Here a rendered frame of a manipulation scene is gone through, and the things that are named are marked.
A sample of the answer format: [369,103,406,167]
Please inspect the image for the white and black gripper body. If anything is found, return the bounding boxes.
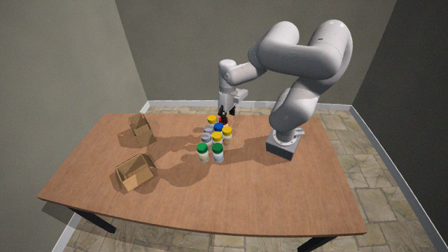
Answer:
[218,91,236,113]

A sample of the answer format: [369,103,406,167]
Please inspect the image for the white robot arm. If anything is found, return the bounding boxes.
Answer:
[218,20,353,146]

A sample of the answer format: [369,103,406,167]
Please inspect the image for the white bottle with blue cap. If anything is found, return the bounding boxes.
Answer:
[214,122,223,139]

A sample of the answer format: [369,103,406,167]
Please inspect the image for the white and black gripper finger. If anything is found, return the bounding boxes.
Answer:
[229,106,235,116]
[218,105,227,124]

